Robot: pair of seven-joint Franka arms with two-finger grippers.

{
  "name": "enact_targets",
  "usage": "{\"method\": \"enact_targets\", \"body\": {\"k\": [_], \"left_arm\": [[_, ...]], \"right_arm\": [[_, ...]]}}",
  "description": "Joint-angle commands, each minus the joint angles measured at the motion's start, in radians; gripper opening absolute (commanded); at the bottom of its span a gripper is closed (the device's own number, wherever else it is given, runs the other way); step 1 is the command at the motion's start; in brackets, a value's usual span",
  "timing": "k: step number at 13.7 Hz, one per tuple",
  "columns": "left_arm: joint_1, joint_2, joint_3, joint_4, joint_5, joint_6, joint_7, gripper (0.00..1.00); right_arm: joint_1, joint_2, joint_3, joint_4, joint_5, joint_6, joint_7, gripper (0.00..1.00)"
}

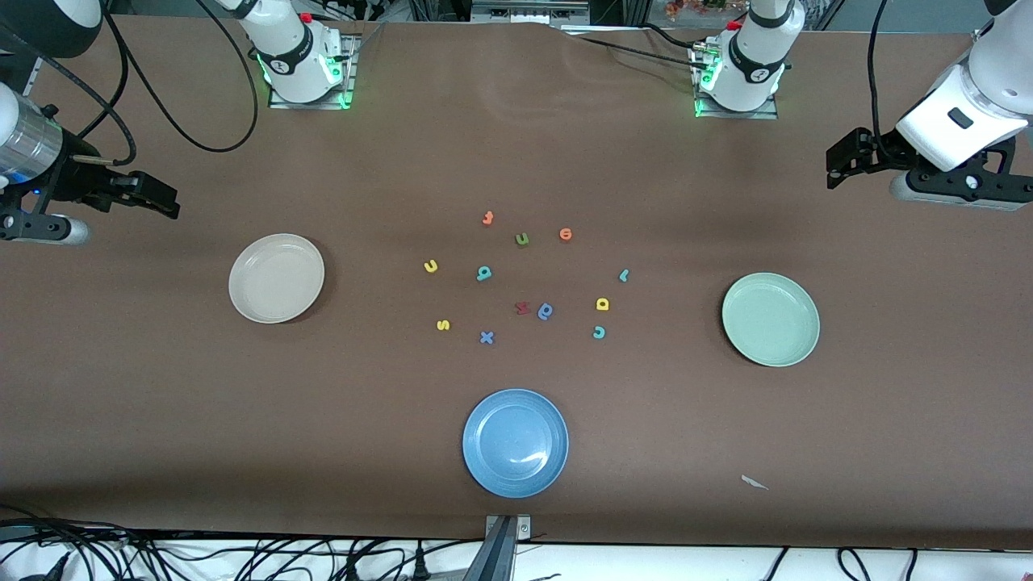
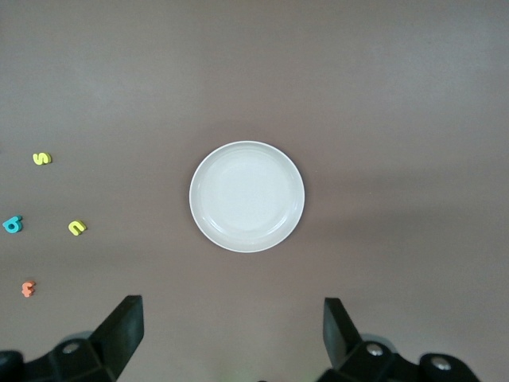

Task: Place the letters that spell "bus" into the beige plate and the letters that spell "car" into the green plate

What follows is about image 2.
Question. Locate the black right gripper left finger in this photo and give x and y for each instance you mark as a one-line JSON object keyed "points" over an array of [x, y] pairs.
{"points": [[107, 350]]}

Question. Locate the yellow foam letter u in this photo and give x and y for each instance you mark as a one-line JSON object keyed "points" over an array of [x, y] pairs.
{"points": [[83, 227]]}

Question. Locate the yellow foam letter s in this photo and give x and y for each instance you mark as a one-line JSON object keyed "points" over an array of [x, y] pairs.
{"points": [[41, 158]]}

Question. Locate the beige brown round plate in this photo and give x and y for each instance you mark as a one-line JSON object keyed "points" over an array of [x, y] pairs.
{"points": [[247, 196]]}

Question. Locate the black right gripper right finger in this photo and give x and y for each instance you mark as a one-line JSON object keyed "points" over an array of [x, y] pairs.
{"points": [[350, 354]]}

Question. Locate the teal foam letter b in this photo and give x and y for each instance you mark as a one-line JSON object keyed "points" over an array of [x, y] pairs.
{"points": [[18, 219]]}

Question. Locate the orange foam letter f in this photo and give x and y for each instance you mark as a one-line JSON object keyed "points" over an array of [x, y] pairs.
{"points": [[27, 289]]}

